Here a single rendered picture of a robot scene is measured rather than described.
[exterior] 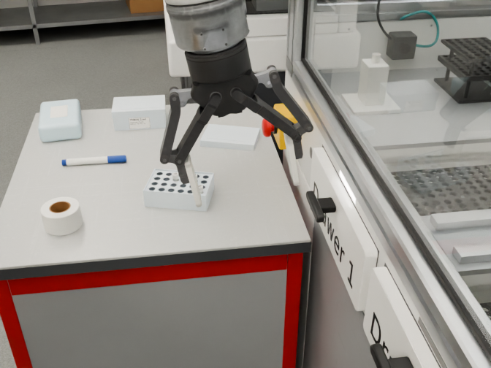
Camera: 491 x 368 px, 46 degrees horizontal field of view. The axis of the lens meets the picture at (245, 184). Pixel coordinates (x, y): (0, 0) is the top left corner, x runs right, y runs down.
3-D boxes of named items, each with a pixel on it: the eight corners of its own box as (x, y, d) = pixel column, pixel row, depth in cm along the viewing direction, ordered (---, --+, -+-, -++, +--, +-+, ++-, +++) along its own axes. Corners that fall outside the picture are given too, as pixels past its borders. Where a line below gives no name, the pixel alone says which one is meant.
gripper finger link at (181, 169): (181, 150, 75) (158, 155, 75) (190, 182, 77) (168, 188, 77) (181, 144, 76) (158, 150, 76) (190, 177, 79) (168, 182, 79)
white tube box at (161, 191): (144, 207, 114) (142, 190, 112) (155, 184, 121) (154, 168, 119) (207, 211, 112) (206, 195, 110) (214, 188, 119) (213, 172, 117)
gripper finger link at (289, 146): (283, 131, 77) (288, 130, 77) (290, 175, 81) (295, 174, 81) (287, 142, 75) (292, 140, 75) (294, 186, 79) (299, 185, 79)
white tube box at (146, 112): (113, 131, 141) (111, 112, 138) (116, 115, 148) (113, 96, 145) (166, 128, 142) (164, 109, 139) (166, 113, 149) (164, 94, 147)
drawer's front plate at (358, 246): (356, 313, 81) (365, 253, 75) (308, 199, 105) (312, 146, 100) (368, 312, 81) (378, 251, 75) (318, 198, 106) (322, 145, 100)
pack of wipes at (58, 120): (82, 139, 137) (80, 122, 135) (40, 144, 135) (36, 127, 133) (81, 112, 149) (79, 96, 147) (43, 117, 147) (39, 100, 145)
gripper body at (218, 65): (180, 60, 65) (198, 132, 70) (253, 44, 65) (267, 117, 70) (178, 39, 72) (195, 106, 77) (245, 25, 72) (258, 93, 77)
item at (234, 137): (199, 146, 134) (199, 139, 133) (208, 129, 142) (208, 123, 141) (253, 151, 132) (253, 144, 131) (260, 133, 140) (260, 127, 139)
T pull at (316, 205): (316, 224, 85) (317, 217, 85) (305, 196, 92) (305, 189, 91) (340, 222, 86) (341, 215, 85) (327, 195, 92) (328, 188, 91)
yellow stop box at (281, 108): (275, 150, 116) (277, 118, 112) (269, 134, 122) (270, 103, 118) (300, 149, 117) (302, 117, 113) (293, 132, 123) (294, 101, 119)
